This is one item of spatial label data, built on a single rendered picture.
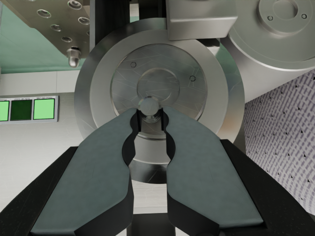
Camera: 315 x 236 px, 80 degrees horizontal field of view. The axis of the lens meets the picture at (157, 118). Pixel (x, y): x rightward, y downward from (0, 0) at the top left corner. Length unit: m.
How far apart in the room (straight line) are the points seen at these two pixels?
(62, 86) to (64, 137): 2.81
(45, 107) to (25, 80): 3.10
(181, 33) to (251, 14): 0.08
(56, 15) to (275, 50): 0.39
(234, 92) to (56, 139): 0.47
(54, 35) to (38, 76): 3.05
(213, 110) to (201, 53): 0.05
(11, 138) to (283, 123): 0.60
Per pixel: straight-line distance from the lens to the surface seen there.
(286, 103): 0.32
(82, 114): 0.17
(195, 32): 0.17
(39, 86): 3.51
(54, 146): 0.56
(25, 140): 0.60
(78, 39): 0.53
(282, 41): 0.22
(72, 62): 0.57
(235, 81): 0.18
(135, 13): 0.65
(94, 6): 0.22
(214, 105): 0.16
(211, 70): 0.17
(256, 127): 0.39
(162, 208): 0.51
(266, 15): 0.22
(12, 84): 3.77
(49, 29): 0.52
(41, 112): 0.58
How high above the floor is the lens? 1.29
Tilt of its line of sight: 8 degrees down
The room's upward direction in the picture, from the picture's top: 177 degrees clockwise
